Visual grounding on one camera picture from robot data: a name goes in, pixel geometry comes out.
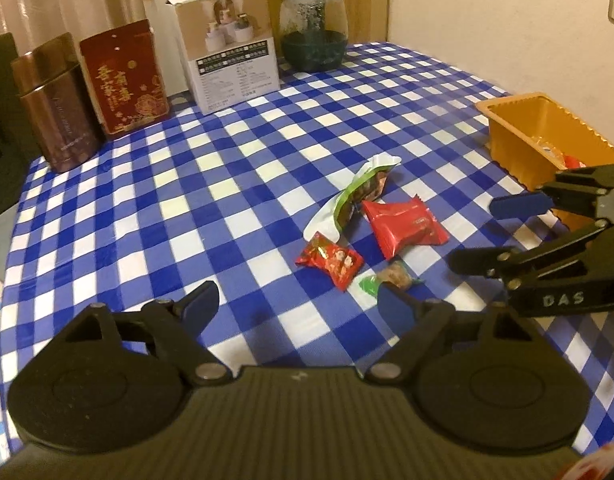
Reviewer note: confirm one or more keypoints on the brown metal tin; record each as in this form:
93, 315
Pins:
57, 105

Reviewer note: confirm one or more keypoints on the glass jar with green lid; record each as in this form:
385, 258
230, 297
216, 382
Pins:
313, 30

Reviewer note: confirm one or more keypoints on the green white snack packet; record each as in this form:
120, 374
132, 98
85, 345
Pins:
352, 195

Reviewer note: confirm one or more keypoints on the small red candy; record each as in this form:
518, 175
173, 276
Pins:
573, 161

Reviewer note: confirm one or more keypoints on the dark chair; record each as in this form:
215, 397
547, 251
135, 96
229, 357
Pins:
2, 125

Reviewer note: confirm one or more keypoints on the large red snack packet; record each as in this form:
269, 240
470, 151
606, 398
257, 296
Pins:
402, 225

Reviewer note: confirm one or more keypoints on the blue white checkered tablecloth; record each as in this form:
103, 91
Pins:
237, 185

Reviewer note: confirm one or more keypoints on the orange plastic tray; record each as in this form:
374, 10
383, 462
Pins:
522, 135

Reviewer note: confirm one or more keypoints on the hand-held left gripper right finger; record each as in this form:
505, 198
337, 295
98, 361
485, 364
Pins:
394, 307

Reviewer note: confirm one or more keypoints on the white cardboard box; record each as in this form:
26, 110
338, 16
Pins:
232, 55

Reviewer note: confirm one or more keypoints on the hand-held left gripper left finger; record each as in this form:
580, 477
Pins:
202, 306

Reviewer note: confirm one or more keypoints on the red patterned tin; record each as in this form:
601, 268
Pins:
124, 80

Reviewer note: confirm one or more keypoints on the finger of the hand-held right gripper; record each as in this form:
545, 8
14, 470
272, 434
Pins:
482, 262
519, 204

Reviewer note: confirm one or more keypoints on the small red patterned snack packet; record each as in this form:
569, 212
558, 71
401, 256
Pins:
329, 259

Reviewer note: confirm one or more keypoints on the green brown candy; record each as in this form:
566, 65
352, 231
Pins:
393, 276

